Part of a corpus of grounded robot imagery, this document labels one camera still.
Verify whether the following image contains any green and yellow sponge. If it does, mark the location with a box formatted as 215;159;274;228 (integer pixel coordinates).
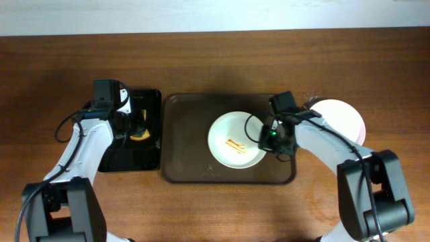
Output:
130;110;151;141

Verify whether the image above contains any white plate with sauce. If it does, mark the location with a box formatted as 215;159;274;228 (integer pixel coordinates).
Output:
208;111;266;169

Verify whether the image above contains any pink plate with sauce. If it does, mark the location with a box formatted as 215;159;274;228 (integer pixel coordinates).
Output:
305;98;366;145

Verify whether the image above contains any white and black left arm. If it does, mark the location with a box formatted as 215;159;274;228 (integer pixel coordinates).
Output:
14;79;146;241

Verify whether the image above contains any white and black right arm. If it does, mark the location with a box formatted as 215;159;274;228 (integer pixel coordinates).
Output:
258;111;415;241

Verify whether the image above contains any black rectangular sponge tray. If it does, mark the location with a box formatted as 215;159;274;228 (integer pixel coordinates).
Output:
98;89;162;173

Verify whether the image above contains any brown serving tray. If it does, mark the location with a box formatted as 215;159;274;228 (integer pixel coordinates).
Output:
161;93;296;185

